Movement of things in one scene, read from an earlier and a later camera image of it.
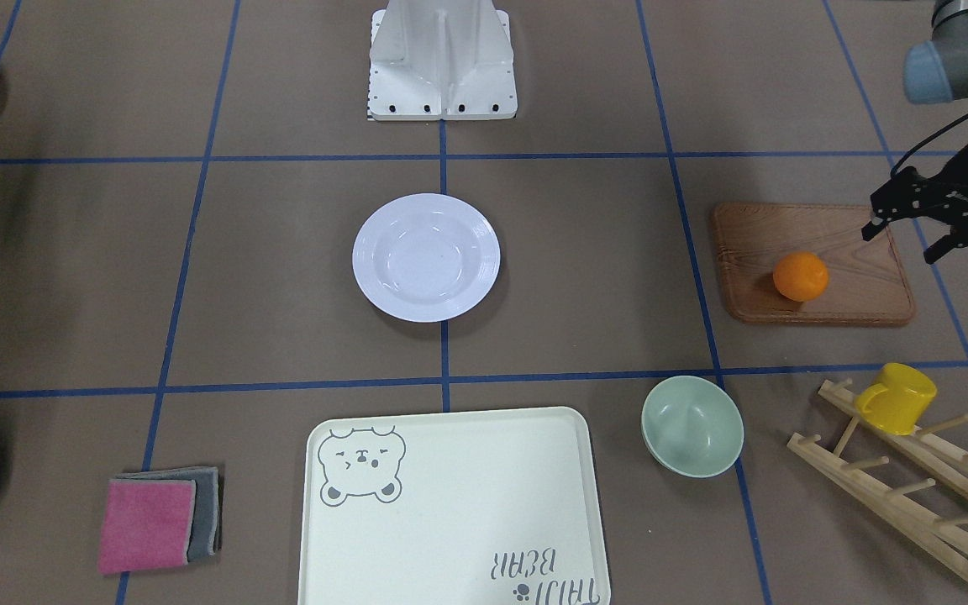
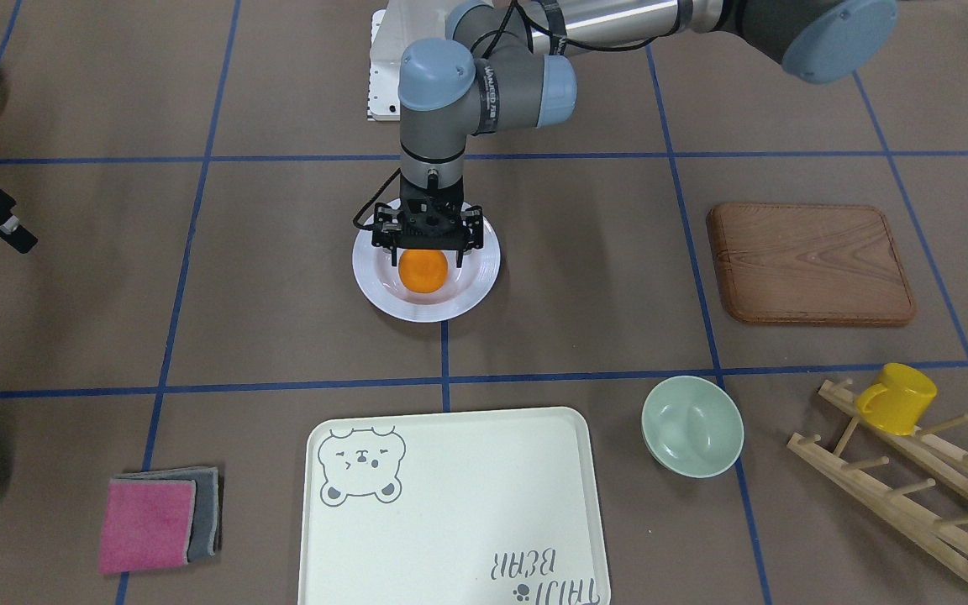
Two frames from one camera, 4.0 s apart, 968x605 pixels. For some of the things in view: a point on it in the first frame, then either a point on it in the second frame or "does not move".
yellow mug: (898, 398) does not move
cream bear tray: (476, 507) does not move
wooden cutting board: (866, 281) does not move
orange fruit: (801, 276) to (423, 270)
